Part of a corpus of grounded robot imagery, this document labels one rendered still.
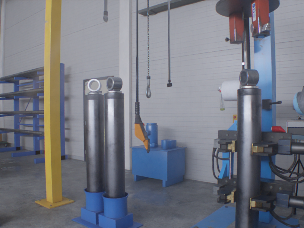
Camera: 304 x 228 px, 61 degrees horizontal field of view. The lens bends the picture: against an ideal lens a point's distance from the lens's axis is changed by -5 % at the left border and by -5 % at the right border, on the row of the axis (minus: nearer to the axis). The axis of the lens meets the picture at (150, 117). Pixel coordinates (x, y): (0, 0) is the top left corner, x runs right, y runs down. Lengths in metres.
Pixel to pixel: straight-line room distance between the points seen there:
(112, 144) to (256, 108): 1.46
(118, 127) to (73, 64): 5.11
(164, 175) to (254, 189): 2.38
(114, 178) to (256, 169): 1.41
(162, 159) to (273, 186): 2.35
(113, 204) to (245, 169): 1.38
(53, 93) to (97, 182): 1.42
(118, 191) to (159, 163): 1.84
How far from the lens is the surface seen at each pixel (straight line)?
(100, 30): 7.09
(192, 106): 5.10
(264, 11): 2.51
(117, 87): 2.92
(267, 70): 2.94
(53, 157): 3.92
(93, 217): 3.25
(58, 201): 4.09
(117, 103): 2.85
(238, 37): 2.76
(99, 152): 3.13
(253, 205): 2.52
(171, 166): 4.70
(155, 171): 4.77
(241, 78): 2.60
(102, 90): 6.67
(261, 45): 3.00
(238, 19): 2.82
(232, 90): 3.46
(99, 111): 3.09
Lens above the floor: 1.27
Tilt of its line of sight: 1 degrees down
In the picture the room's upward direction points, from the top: straight up
